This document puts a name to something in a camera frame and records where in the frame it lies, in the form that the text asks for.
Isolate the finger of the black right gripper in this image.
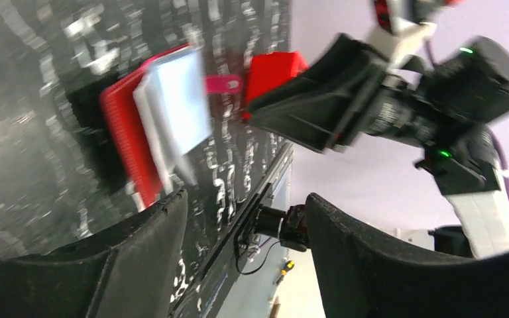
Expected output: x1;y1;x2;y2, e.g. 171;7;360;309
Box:
246;33;388;152

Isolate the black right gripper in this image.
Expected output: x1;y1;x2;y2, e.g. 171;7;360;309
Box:
352;36;509;195

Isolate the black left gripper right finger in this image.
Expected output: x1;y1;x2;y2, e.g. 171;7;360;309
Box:
305;193;509;317

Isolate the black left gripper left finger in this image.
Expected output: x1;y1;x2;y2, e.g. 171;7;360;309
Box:
0;189;188;317

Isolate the red plastic bin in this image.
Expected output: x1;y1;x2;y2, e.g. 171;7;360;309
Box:
243;52;308;122

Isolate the red leather card holder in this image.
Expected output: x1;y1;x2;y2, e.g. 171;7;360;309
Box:
98;42;245;209

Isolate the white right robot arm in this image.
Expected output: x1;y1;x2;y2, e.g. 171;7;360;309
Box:
245;33;509;258

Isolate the yellow black screwdriver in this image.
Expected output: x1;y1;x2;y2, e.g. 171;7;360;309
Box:
274;260;295;286

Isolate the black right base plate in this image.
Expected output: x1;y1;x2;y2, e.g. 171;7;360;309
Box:
233;182;311;276

